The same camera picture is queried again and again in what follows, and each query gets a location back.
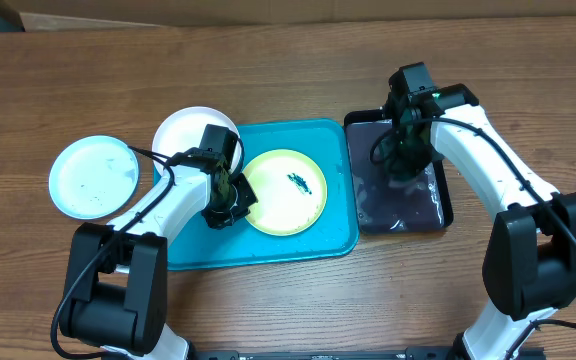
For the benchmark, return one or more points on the cardboard backdrop panel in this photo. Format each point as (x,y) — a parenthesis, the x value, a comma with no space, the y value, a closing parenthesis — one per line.
(247,12)

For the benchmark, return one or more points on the white round plate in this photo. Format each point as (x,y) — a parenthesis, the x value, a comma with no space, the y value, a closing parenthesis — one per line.
(178,139)

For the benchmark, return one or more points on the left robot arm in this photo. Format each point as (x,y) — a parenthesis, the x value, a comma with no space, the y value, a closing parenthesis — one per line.
(115,293)

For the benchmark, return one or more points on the teal plastic tray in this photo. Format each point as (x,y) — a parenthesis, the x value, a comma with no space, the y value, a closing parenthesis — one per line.
(335,232)

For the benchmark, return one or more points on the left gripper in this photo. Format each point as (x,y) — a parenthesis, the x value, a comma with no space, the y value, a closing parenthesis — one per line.
(247,197)

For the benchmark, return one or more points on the light blue round plate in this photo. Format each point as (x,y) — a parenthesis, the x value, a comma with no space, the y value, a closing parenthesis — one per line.
(93,177)

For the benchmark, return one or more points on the black water tray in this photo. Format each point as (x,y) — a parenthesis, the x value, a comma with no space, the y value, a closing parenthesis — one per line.
(385,206)

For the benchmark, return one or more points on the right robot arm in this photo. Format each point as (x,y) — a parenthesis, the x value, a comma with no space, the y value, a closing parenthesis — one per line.
(529,269)

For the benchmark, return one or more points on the yellow round plate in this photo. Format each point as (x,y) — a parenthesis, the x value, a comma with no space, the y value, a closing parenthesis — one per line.
(291,192)

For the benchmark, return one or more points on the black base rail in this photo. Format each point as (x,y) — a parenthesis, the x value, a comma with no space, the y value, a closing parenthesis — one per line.
(410,353)

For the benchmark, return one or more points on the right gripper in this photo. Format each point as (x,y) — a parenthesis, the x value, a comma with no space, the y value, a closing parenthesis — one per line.
(396,165)

